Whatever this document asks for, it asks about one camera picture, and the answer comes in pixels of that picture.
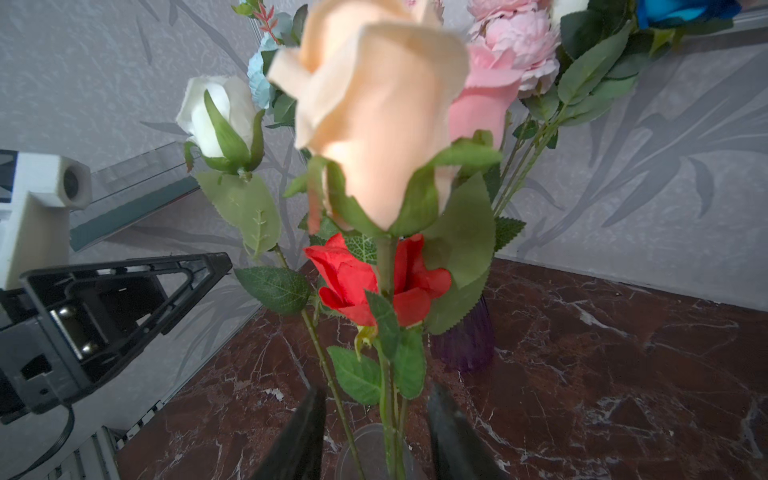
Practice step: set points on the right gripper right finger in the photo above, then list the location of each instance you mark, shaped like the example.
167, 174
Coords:
457, 451

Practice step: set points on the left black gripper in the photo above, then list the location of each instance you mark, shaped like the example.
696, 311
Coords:
75, 328

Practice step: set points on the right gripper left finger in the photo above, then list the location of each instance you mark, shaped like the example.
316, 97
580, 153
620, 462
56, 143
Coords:
298, 451

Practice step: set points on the clear frosted glass vase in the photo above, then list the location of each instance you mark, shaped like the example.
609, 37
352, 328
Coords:
369, 441

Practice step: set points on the purple blue glass vase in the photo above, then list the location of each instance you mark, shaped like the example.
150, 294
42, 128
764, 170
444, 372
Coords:
469, 346

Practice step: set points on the small pink rose stem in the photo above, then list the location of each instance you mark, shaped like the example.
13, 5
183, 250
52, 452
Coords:
463, 241

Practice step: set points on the white rosebud stem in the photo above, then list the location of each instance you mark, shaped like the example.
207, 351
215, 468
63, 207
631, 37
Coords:
223, 124

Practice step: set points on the peach rose stem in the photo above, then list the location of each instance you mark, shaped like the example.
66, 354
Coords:
374, 82

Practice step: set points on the pink ranunculus stem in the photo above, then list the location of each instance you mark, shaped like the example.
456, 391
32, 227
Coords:
523, 33

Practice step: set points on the blue rose stem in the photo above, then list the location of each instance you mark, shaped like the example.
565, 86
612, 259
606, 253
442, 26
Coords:
672, 13

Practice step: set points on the white rose stem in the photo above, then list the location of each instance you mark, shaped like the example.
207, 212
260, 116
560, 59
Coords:
584, 24

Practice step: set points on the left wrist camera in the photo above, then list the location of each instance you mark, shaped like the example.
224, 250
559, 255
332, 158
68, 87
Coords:
38, 193

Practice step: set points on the clear acrylic wall shelf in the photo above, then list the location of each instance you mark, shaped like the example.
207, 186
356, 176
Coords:
130, 191

